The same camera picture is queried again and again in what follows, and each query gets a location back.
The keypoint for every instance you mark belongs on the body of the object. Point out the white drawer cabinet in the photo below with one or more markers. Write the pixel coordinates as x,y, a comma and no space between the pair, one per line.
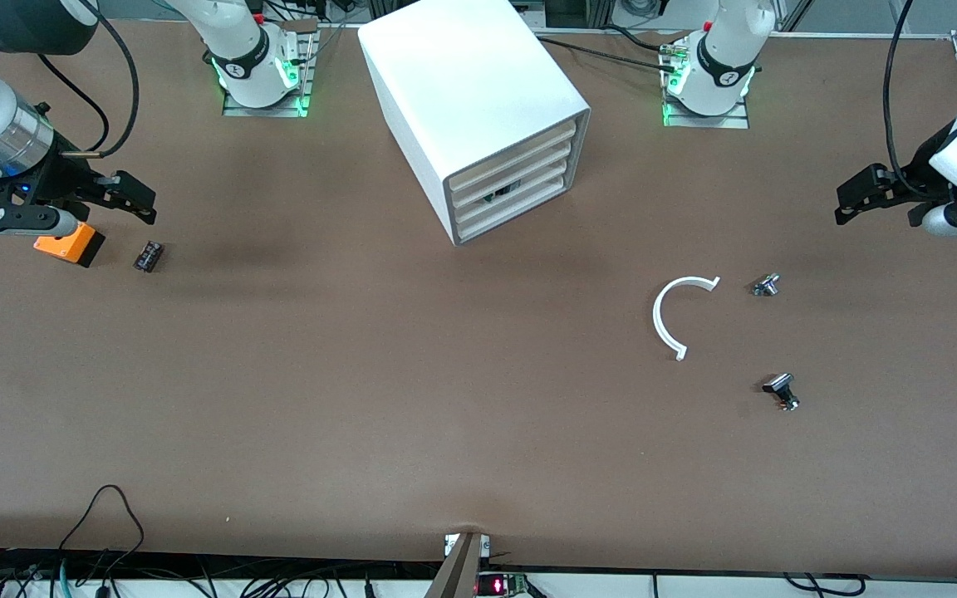
462,75

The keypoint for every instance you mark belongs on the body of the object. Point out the small black terminal block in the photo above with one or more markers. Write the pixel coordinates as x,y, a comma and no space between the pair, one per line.
149,256

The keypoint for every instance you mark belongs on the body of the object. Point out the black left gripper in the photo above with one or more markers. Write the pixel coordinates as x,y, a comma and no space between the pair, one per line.
925,169

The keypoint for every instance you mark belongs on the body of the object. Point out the small silver switch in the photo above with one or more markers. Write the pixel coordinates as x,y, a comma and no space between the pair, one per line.
765,286

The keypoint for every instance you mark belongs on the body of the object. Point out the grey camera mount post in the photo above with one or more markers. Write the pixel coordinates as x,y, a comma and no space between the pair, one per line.
458,573

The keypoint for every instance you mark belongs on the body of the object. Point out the white plastic drawer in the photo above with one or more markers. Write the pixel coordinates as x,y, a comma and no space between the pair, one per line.
520,173
512,160
528,198

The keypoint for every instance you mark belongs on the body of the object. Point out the orange button box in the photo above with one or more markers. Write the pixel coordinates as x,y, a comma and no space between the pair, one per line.
63,247

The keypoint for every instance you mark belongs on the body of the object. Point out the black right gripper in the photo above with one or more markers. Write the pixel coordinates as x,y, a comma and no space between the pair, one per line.
53,176

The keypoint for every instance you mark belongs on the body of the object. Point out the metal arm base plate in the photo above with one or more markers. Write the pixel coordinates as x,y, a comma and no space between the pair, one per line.
267,110
707,121

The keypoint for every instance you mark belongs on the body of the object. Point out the red display device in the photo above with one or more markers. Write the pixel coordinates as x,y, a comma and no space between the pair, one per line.
499,585

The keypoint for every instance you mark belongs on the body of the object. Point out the white curved plastic arc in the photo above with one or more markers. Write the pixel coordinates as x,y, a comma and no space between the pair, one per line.
655,317

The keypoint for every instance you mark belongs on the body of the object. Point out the black headed switch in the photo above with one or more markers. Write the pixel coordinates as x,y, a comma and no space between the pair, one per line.
777,384

